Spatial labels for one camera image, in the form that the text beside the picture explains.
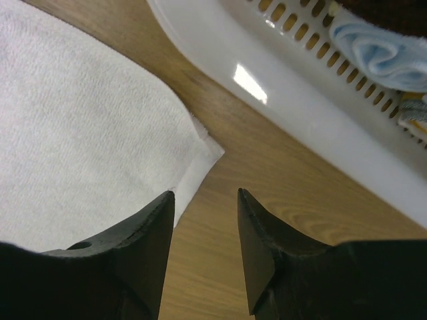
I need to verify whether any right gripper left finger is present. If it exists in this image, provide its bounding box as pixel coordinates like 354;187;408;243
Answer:
1;191;175;319

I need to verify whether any light blue rolled towel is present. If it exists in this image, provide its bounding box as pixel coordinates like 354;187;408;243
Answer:
329;9;426;93

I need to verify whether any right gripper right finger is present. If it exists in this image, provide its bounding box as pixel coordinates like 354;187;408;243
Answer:
238;189;426;319

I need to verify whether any white plastic basket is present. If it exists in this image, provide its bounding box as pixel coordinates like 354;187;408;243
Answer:
149;1;426;226

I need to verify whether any white towel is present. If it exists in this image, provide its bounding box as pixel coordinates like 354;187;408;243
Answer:
1;1;224;252

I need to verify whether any brown rolled towel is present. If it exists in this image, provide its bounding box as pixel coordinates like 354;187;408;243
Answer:
337;0;426;37

